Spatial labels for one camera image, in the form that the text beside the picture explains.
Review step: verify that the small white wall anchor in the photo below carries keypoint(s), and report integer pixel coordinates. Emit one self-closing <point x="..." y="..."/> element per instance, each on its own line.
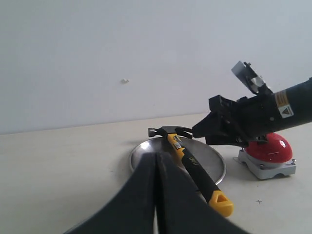
<point x="124" y="80"/>

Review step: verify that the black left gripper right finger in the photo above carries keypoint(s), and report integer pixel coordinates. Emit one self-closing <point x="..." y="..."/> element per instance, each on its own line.
<point x="179" y="209"/>

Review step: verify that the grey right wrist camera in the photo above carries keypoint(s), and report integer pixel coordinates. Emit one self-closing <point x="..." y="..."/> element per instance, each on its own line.
<point x="244" y="72"/>

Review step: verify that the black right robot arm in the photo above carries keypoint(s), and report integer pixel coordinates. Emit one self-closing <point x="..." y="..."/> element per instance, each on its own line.
<point x="294" y="106"/>

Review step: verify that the round stainless steel plate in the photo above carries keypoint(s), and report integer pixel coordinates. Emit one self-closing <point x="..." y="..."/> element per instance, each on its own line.
<point x="212" y="162"/>

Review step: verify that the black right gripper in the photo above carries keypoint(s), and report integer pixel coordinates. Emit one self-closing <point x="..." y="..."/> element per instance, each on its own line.
<point x="238" y="123"/>

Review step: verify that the red dome push button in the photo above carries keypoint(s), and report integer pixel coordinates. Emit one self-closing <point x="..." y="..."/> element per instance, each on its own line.
<point x="269" y="159"/>

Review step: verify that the black yellow claw hammer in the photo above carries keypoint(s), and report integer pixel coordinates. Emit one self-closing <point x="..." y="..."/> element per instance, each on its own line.
<point x="207" y="187"/>

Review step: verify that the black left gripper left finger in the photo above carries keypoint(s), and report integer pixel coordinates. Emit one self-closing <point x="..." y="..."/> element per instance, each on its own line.
<point x="131" y="210"/>

